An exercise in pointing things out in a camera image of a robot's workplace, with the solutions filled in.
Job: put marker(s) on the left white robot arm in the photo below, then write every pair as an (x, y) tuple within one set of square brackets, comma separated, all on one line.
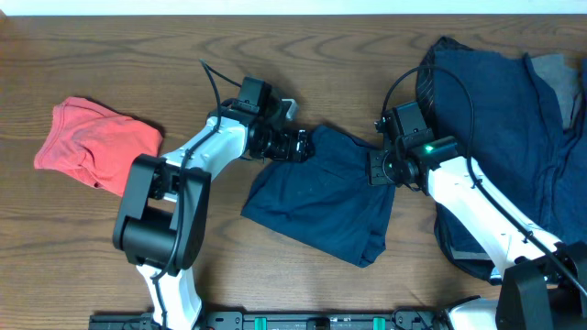
[(161, 220)]

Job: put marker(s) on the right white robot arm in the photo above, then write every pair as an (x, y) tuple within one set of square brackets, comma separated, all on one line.
[(543, 279)]

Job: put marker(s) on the grey garment in pile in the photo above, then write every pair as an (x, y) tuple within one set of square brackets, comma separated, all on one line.
[(565, 81)]

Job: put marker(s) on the blue jeans in pile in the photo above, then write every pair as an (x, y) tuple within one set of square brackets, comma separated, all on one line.
[(513, 118)]

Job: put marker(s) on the dark striped garment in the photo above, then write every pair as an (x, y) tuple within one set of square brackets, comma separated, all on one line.
[(424, 87)]

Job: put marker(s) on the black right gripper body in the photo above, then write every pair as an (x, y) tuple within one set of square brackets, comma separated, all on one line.
[(384, 168)]

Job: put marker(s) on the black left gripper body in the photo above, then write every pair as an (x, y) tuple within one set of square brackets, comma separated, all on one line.
[(280, 147)]

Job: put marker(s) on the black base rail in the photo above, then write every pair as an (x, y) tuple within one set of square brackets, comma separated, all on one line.
[(401, 319)]

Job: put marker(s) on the dark blue denim shorts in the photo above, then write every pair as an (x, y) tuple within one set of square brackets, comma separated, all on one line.
[(326, 202)]

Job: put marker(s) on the red folded t-shirt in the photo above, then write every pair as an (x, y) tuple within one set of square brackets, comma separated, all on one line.
[(95, 145)]

